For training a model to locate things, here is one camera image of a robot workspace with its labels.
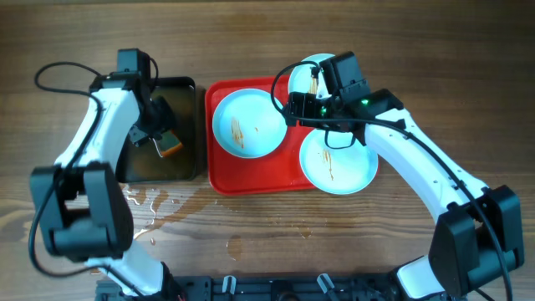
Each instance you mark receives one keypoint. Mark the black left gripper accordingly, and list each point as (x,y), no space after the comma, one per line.
(140,133)

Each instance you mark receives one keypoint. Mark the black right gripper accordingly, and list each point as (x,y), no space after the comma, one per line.
(308,116)

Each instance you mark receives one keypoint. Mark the light blue plate top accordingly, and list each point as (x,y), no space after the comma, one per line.
(300,79)

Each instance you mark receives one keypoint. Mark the light blue plate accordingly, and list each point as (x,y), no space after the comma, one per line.
(246,124)
(300,79)
(336,162)

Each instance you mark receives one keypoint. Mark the orange green sponge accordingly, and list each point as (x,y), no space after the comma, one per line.
(169,144)

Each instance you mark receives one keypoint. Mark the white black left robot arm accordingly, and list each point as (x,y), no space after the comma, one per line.
(81,211)

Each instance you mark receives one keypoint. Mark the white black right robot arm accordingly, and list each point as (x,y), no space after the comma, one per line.
(478,233)

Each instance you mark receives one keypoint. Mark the black water tray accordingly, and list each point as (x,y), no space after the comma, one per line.
(150,162)

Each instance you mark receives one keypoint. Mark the red plastic tray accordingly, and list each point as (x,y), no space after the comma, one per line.
(231,175)

